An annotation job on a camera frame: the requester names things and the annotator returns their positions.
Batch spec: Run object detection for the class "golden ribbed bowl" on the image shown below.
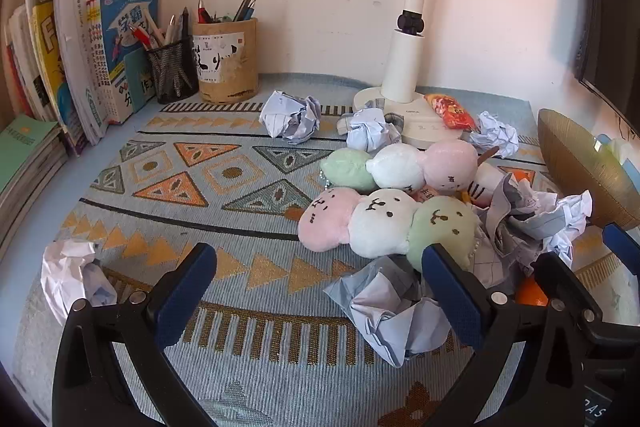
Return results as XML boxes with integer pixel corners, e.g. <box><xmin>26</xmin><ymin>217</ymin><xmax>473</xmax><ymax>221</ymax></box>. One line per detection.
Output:
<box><xmin>537</xmin><ymin>108</ymin><xmax>640</xmax><ymax>230</ymax></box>

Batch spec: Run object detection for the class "dango plush toy with faces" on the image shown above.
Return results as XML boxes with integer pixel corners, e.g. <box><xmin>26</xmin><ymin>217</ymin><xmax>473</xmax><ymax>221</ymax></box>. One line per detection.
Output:
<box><xmin>298</xmin><ymin>187</ymin><xmax>483</xmax><ymax>273</ymax></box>

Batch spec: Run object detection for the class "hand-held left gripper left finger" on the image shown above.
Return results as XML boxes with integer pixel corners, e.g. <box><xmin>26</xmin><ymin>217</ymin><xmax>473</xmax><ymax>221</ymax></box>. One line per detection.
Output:
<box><xmin>52</xmin><ymin>243</ymin><xmax>218</xmax><ymax>427</ymax></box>

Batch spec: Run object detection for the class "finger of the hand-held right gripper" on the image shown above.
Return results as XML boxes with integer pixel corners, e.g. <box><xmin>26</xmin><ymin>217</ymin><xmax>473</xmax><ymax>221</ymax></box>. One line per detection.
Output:
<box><xmin>532</xmin><ymin>251</ymin><xmax>618</xmax><ymax>343</ymax></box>
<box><xmin>601</xmin><ymin>222</ymin><xmax>640</xmax><ymax>273</ymax></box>

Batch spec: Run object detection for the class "stack of green-covered books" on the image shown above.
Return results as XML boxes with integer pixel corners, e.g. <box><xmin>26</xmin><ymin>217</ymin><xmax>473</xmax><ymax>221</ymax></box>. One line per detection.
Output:
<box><xmin>0</xmin><ymin>114</ymin><xmax>68</xmax><ymax>258</ymax></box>

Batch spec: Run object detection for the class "bunch of pens and pencils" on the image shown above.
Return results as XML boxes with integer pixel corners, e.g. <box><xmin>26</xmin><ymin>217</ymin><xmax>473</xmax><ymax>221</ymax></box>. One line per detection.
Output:
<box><xmin>127</xmin><ymin>7</ymin><xmax>193</xmax><ymax>52</ymax></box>

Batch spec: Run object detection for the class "white cat plush toy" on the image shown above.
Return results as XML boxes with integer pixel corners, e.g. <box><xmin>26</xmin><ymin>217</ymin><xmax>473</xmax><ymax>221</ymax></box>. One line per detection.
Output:
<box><xmin>462</xmin><ymin>167</ymin><xmax>506</xmax><ymax>208</ymax></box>

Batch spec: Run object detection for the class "dango plush skewer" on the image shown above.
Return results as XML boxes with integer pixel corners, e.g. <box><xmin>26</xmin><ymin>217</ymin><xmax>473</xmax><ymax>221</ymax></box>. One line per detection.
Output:
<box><xmin>319</xmin><ymin>139</ymin><xmax>501</xmax><ymax>194</ymax></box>

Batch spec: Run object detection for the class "row of upright books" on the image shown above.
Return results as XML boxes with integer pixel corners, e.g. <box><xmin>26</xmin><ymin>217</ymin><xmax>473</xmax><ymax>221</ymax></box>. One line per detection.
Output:
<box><xmin>5</xmin><ymin>0</ymin><xmax>161</xmax><ymax>158</ymax></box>

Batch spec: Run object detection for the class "bunch of dark pens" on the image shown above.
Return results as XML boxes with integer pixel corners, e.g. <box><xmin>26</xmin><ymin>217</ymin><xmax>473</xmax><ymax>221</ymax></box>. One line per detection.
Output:
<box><xmin>196</xmin><ymin>0</ymin><xmax>257</xmax><ymax>25</ymax></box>

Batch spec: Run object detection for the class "black monitor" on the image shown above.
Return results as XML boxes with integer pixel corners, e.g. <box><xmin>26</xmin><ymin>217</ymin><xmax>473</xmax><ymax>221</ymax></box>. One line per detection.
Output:
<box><xmin>572</xmin><ymin>0</ymin><xmax>640</xmax><ymax>128</ymax></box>

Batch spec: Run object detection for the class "green plastic packet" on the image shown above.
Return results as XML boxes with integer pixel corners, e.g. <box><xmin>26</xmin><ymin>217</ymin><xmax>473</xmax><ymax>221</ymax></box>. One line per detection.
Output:
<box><xmin>595</xmin><ymin>134</ymin><xmax>636</xmax><ymax>165</ymax></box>

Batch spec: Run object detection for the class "black mesh pen holder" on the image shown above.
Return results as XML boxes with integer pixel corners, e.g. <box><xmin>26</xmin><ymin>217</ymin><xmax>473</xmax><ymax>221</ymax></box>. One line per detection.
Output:
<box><xmin>146</xmin><ymin>36</ymin><xmax>200</xmax><ymax>104</ymax></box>

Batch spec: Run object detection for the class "brown cylindrical pen holder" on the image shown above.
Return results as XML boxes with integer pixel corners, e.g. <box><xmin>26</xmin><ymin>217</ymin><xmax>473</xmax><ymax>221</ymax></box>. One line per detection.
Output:
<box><xmin>192</xmin><ymin>18</ymin><xmax>260</xmax><ymax>104</ymax></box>

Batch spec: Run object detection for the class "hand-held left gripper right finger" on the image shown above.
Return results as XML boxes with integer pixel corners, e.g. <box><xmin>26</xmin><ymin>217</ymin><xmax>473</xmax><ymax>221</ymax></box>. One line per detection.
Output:
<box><xmin>421</xmin><ymin>243</ymin><xmax>588</xmax><ymax>427</ymax></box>

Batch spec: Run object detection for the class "patterned woven table mat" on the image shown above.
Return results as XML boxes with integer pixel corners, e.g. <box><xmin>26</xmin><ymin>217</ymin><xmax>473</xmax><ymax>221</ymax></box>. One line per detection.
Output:
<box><xmin>10</xmin><ymin>72</ymin><xmax>640</xmax><ymax>427</ymax></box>

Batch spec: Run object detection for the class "white desk lamp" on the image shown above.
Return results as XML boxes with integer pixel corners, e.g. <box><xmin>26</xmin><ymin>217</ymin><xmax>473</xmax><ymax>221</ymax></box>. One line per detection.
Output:
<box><xmin>352</xmin><ymin>0</ymin><xmax>481</xmax><ymax>150</ymax></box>

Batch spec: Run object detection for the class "orange snack packet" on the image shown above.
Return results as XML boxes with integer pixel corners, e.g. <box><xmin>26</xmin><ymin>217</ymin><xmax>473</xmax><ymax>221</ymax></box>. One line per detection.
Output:
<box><xmin>424</xmin><ymin>93</ymin><xmax>477</xmax><ymax>132</ymax></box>

